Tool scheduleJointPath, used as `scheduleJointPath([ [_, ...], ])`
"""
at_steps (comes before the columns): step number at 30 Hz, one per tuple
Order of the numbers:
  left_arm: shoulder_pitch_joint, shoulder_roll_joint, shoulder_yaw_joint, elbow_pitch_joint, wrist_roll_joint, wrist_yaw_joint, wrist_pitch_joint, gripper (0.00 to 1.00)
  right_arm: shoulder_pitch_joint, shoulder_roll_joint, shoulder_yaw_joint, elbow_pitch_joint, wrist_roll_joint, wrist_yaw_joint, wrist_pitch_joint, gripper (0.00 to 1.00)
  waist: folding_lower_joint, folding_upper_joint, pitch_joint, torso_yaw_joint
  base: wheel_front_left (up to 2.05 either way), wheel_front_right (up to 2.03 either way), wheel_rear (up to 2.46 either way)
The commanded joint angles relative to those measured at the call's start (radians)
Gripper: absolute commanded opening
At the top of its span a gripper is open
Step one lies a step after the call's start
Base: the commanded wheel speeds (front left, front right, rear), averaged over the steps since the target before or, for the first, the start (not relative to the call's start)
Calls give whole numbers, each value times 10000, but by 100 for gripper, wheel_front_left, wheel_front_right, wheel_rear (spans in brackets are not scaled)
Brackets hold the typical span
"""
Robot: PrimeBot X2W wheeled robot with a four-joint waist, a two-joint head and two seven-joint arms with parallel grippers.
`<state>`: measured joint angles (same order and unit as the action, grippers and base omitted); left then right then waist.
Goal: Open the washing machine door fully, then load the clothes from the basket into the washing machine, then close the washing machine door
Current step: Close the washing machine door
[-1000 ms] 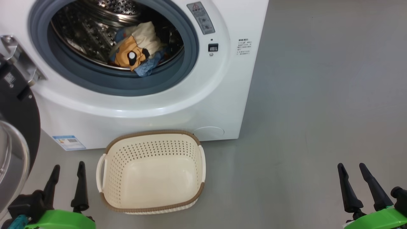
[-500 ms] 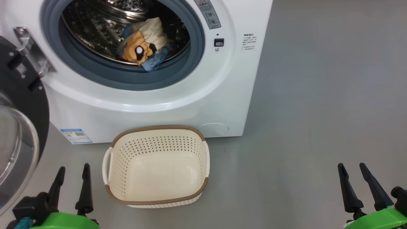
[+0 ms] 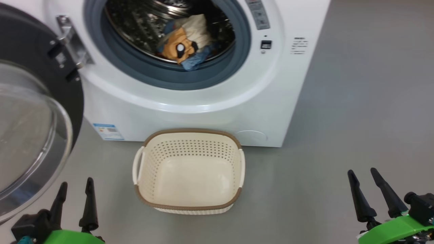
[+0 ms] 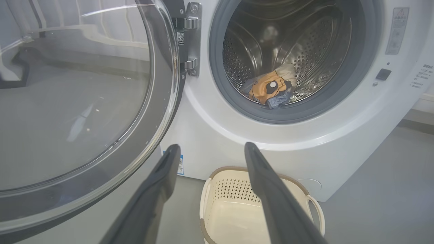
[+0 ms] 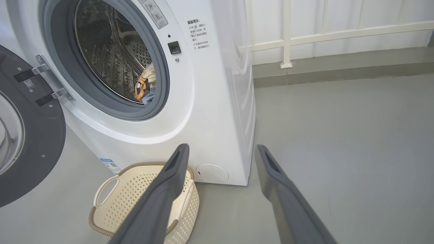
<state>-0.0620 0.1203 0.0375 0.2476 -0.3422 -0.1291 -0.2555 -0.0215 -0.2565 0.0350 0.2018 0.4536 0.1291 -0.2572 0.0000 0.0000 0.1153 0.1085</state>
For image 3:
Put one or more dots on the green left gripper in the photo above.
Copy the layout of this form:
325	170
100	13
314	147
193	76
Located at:
71	238

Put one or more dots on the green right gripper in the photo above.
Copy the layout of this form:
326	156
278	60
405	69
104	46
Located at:
393	232

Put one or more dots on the black round glass washer door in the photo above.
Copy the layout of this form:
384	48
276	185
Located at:
34	44

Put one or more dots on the blue patterned clothes bundle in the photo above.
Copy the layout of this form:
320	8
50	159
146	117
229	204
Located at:
184	44

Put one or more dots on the white front-load washing machine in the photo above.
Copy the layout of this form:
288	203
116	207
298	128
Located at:
203	115

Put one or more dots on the metal washing machine door hinge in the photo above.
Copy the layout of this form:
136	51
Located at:
73	44

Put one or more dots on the printed text label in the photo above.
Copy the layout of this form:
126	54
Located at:
299	45

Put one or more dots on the stainless steel washing machine drum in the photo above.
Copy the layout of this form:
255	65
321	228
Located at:
135	23

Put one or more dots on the black door latch socket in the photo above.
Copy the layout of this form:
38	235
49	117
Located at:
266	44

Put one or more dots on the grey warning label sticker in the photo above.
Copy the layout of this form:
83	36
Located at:
258	15

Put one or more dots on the blue energy label sticker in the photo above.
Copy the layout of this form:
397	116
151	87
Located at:
108	131

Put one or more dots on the cream laundry basket brown rim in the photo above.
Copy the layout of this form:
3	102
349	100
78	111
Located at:
190	179

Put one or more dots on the round white filter cover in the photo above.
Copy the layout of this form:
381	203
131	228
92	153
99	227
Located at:
251	137

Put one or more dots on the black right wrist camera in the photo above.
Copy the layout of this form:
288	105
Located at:
422	206

